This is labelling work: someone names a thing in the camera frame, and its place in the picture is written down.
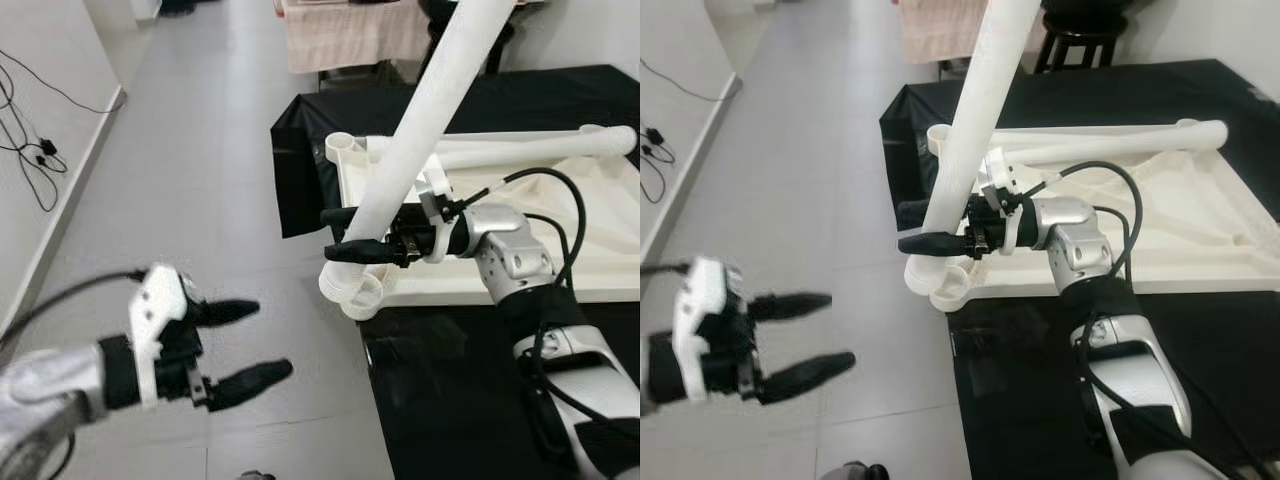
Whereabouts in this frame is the black round stool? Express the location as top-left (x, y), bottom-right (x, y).
top-left (420, 0), bottom-right (519, 76)
top-left (1035, 0), bottom-right (1131, 73)

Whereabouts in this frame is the looped black wall cable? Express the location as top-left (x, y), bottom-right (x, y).
top-left (0, 60), bottom-right (71, 213)
top-left (640, 125), bottom-right (676, 203)

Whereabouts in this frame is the black tablecloth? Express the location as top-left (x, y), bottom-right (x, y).
top-left (270, 65), bottom-right (641, 480)
top-left (880, 58), bottom-right (1280, 480)

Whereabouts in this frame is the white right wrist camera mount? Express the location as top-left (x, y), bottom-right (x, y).
top-left (975, 148), bottom-right (1028, 256)
top-left (415, 165), bottom-right (458, 263)

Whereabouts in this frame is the long black wall cable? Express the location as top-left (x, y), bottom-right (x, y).
top-left (640, 55), bottom-right (741, 103)
top-left (0, 45), bottom-right (126, 116)

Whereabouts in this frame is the white plastic children table top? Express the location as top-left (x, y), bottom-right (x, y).
top-left (318, 125), bottom-right (641, 321)
top-left (905, 118), bottom-right (1280, 313)

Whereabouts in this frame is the clear tape patch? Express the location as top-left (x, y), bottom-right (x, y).
top-left (950, 300), bottom-right (1051, 363)
top-left (365, 310), bottom-right (466, 373)

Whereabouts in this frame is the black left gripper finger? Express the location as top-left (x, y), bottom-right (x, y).
top-left (760, 352), bottom-right (857, 405)
top-left (205, 358), bottom-right (294, 413)
top-left (750, 292), bottom-right (833, 321)
top-left (195, 298), bottom-right (261, 328)

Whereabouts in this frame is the beige cloth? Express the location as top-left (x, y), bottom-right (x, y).
top-left (900, 0), bottom-right (991, 66)
top-left (285, 0), bottom-right (431, 73)

